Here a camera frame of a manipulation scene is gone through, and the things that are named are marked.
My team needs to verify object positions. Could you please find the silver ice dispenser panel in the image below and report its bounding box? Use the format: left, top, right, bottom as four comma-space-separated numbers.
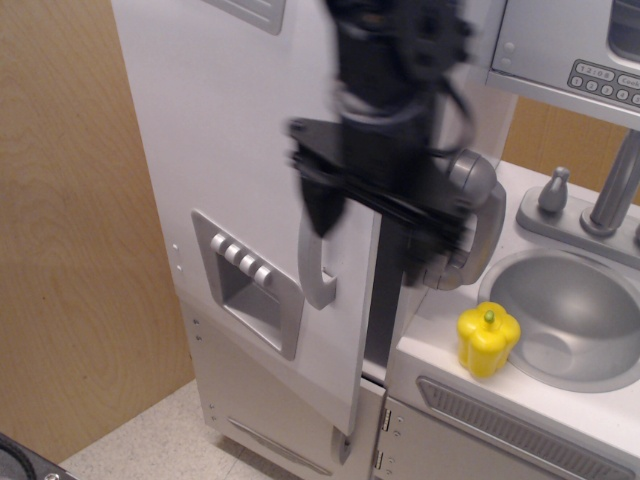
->
191, 210, 304, 361

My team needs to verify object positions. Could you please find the silver oven door panel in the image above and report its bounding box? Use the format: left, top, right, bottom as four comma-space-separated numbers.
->
376, 376, 639, 479

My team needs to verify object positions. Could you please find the silver toy sink basin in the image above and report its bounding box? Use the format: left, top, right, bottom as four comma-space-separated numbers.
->
478, 249, 639, 393

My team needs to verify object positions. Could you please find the silver toy telephone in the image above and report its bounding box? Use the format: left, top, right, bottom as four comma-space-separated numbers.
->
422, 149, 506, 291

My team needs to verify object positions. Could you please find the silver fridge door handle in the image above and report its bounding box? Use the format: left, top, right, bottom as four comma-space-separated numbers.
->
297, 214, 337, 310

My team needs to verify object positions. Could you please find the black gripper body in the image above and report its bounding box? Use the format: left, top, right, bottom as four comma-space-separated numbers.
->
288, 103, 471, 239

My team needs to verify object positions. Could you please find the silver toy faucet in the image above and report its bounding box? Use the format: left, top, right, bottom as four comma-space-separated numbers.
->
580, 129, 639, 237

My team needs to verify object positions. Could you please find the toy microwave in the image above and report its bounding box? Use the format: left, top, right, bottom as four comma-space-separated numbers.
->
487, 1, 639, 130

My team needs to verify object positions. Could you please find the yellow toy bell pepper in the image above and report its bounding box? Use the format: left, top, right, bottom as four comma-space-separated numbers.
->
457, 301, 521, 378

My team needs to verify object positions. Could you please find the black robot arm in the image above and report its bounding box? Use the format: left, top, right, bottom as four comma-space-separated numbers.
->
289, 1, 474, 285

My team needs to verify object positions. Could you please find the white toy fridge cabinet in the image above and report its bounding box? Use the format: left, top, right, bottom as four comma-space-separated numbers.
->
362, 1, 516, 387

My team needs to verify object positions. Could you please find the white freezer drawer door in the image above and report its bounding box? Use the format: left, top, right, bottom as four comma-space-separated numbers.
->
180, 303, 386, 479

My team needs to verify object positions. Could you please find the black case corner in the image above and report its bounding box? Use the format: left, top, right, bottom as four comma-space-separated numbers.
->
1, 434, 76, 480

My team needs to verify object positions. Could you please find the silver faucet knob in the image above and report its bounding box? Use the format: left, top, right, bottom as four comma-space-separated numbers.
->
538, 166, 570, 214

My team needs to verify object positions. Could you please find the white toy fridge door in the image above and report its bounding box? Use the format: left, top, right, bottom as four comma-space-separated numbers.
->
113, 1, 379, 434

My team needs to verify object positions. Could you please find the wooden wall board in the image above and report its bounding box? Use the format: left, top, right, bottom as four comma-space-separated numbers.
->
1, 1, 193, 461

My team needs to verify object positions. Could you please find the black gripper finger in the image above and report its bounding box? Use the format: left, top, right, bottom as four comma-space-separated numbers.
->
401, 228, 463, 288
300, 173, 347, 238

